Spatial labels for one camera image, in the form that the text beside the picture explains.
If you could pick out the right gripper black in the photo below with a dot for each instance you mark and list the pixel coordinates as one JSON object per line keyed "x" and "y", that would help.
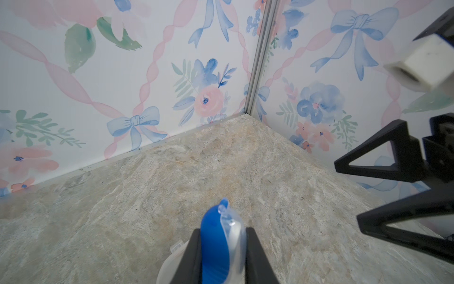
{"x": 405, "y": 163}

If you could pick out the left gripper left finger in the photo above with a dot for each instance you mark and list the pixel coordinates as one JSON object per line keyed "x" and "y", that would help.
{"x": 189, "y": 271}

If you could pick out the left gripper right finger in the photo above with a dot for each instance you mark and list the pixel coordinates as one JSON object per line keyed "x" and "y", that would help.
{"x": 257, "y": 267}

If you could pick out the blue toothbrush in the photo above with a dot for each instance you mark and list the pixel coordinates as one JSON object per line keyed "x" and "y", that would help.
{"x": 224, "y": 243}

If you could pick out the clear plastic container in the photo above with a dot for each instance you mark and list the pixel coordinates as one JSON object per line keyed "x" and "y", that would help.
{"x": 171, "y": 264}

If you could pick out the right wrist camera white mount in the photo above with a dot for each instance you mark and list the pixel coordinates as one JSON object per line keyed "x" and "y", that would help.
{"x": 427, "y": 63}

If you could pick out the right corner aluminium post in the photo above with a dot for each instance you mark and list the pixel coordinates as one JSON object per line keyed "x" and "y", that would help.
{"x": 268, "y": 22}

